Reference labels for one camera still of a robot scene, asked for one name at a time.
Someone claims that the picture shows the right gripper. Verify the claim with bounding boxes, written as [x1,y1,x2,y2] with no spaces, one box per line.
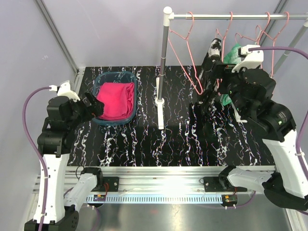
[205,61,250,117]

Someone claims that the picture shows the black and white trousers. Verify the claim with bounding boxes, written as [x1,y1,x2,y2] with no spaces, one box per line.
[194,38,222,122]

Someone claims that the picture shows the pink trousers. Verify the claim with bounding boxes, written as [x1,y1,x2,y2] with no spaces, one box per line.
[96,82,135,121]

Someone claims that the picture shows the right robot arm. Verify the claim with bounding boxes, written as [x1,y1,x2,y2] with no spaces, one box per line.
[209,62,308,211]

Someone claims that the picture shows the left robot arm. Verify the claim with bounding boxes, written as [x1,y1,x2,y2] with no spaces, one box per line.
[24,92,104,231]

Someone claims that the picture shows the green and white trousers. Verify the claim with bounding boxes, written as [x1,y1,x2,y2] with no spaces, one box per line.
[220,43,241,106]

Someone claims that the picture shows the teal transparent plastic bin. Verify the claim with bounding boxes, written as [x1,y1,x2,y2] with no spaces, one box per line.
[92,71,137,126]

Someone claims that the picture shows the metal clothes rack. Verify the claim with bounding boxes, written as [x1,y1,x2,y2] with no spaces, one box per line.
[155,6,308,130]

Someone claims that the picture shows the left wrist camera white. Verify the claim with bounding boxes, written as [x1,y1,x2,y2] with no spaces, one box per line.
[49,80,80,102]

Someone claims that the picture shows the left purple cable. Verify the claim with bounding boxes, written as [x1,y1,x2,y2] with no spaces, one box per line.
[22,87,102,231]

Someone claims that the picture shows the aluminium mounting rail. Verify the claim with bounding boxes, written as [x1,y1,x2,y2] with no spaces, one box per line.
[32,165,277,205]

